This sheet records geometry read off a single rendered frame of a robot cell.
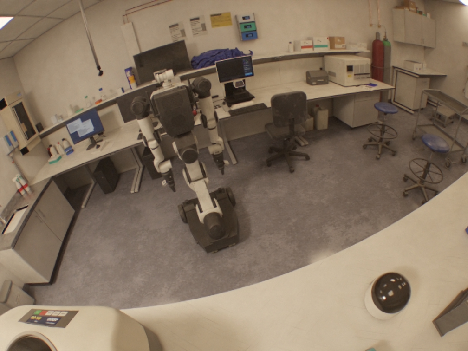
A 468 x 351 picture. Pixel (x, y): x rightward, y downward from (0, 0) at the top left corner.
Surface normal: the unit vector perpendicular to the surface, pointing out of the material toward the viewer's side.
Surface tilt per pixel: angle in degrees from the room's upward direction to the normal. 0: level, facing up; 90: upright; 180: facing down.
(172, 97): 90
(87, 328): 28
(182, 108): 105
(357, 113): 90
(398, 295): 16
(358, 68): 90
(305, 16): 90
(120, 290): 0
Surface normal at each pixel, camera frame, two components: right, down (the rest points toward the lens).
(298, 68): 0.21, 0.56
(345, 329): -0.18, -0.79
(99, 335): -0.22, -0.94
